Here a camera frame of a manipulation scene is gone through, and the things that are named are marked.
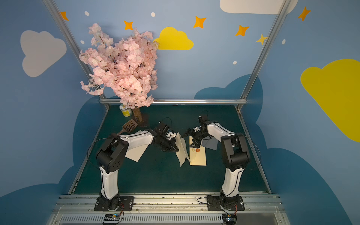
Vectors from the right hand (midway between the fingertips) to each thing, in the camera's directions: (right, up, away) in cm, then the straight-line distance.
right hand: (186, 140), depth 92 cm
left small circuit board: (-40, -39, -19) cm, 59 cm away
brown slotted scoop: (-45, +8, +16) cm, 48 cm away
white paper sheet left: (-23, +3, -29) cm, 37 cm away
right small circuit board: (+23, -39, -19) cm, 49 cm away
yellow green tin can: (-47, +20, +19) cm, 55 cm away
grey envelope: (+17, -3, +7) cm, 19 cm away
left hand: (-5, -5, -1) cm, 7 cm away
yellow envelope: (+8, -11, +2) cm, 14 cm away
